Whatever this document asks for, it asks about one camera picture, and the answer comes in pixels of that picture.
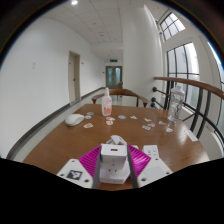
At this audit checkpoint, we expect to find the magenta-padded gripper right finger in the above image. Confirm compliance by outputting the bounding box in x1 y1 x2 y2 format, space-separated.
126 143 174 189

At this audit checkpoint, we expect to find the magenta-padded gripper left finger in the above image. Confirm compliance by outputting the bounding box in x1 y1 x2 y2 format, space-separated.
56 144 103 190

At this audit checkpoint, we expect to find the white pump bottle orange label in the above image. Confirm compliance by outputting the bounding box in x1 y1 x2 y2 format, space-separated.
101 87 113 117

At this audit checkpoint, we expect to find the wooden chair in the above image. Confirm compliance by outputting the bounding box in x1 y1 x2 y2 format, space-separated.
91 88 150 109

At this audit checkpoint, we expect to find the beige side door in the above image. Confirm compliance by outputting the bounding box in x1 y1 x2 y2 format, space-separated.
67 50 82 104

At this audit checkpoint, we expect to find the wooden handrail black railing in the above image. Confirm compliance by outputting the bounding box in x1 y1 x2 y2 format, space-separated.
150 76 224 153

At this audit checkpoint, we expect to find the glazed double door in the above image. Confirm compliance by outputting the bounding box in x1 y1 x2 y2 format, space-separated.
105 65 124 90

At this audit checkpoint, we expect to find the tall black-framed window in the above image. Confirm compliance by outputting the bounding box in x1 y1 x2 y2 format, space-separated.
165 41 201 110

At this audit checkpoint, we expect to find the wide black-framed window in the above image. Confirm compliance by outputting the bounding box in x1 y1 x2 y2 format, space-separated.
207 41 224 134

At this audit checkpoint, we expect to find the small high window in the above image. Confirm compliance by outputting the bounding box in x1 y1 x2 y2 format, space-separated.
158 11 187 42

